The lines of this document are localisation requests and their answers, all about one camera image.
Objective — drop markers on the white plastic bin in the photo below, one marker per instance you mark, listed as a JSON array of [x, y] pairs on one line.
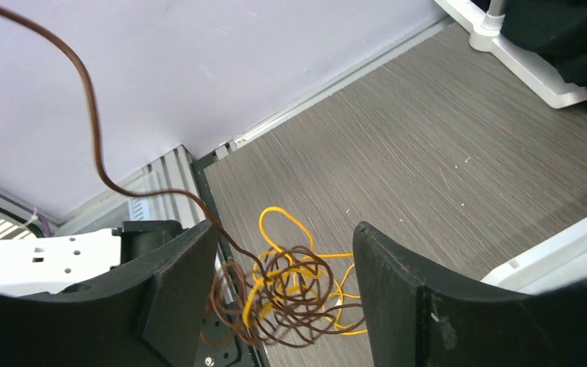
[[556, 262]]

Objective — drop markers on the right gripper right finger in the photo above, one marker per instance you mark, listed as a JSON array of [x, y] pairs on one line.
[[420, 313]]

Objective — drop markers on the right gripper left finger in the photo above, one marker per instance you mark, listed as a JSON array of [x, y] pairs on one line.
[[146, 312]]

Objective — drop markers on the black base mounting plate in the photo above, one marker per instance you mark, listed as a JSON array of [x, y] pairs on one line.
[[226, 285]]

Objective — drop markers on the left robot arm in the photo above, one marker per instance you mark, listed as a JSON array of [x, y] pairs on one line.
[[30, 266]]

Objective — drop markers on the black t-shirt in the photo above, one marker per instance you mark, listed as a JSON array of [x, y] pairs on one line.
[[555, 30]]

